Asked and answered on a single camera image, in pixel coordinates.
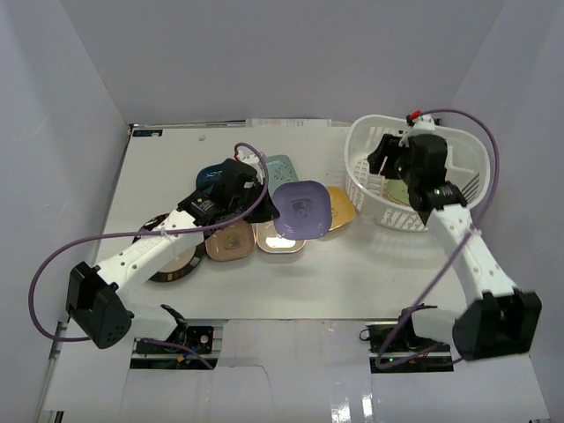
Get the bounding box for green square plate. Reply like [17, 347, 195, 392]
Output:
[382, 180, 411, 207]

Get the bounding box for purple square plate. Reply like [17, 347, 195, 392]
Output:
[271, 180, 332, 241]

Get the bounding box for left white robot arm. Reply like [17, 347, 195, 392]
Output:
[66, 156, 279, 352]

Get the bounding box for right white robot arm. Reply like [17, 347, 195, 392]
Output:
[367, 133, 542, 361]

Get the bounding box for cream square plate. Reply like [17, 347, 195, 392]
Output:
[256, 221, 306, 254]

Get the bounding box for dark blue leaf plate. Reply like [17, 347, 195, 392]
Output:
[196, 159, 238, 196]

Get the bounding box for brown square plate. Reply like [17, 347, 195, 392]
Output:
[205, 221, 256, 262]

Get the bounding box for light green rectangular plate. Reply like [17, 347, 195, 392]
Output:
[263, 154, 299, 195]

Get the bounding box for white plastic dish basket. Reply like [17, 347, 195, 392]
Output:
[344, 115, 491, 233]

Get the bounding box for papers at table back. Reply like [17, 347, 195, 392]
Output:
[245, 118, 332, 128]

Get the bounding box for yellow square plate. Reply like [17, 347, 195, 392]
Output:
[326, 186, 356, 231]

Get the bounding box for round dark mirrored plate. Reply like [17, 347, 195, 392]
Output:
[139, 213, 205, 283]

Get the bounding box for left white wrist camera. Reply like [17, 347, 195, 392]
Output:
[234, 152, 266, 171]

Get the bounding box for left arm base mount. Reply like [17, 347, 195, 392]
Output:
[130, 326, 222, 370]

